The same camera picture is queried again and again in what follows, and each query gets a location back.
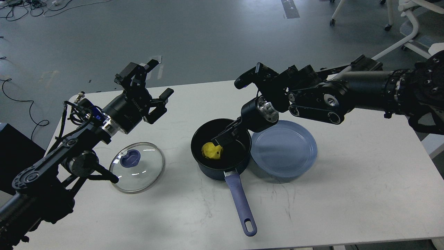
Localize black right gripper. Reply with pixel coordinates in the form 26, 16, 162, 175
211, 98, 279, 149

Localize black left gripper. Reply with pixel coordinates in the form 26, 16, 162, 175
102, 59, 174, 134

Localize yellow potato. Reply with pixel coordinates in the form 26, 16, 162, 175
201, 142, 224, 160

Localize glass pot lid blue knob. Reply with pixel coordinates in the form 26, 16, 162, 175
109, 142, 165, 194

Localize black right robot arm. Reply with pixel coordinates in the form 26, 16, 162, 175
211, 51, 444, 147

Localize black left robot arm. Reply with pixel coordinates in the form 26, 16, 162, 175
1, 59, 173, 250

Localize dark blue saucepan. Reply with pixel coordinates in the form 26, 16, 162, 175
190, 118, 257, 237

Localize blue plate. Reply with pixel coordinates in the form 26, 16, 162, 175
251, 120, 318, 178

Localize white chair leg with caster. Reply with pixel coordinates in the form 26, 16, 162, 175
330, 0, 347, 27

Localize black box at left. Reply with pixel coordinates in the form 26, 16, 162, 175
0, 123, 45, 195

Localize white office chair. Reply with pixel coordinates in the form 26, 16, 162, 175
372, 0, 444, 61

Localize black floor cable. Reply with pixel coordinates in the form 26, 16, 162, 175
0, 78, 50, 141

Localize tangled floor cables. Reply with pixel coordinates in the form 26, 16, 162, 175
0, 0, 113, 23

